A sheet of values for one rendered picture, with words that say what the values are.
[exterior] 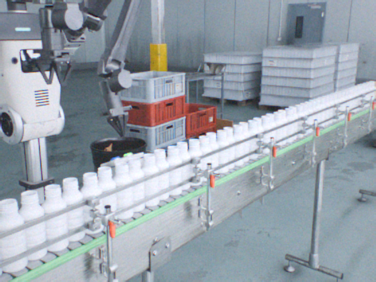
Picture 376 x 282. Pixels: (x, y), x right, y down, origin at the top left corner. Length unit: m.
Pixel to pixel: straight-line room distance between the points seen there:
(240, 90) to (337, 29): 4.08
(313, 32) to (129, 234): 11.17
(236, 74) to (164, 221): 7.47
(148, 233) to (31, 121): 0.67
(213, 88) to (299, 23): 4.05
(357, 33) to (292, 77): 4.06
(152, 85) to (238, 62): 4.99
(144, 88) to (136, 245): 2.71
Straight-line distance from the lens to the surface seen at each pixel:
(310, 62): 7.99
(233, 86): 8.84
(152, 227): 1.37
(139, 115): 4.00
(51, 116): 1.79
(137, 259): 1.36
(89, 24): 1.82
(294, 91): 8.13
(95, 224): 1.19
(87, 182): 1.19
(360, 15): 11.88
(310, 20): 12.25
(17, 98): 1.73
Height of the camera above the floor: 1.55
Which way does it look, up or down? 15 degrees down
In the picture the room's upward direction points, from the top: straight up
